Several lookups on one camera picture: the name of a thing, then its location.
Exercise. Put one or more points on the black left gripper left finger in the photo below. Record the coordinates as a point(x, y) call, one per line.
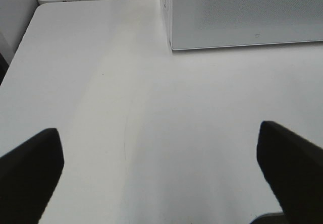
point(29, 175)

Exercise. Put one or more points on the white microwave door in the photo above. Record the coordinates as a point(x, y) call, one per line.
point(197, 24)

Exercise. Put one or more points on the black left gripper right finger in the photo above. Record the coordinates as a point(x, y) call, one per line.
point(292, 166)

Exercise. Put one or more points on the white microwave oven body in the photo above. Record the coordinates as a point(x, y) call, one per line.
point(166, 14)

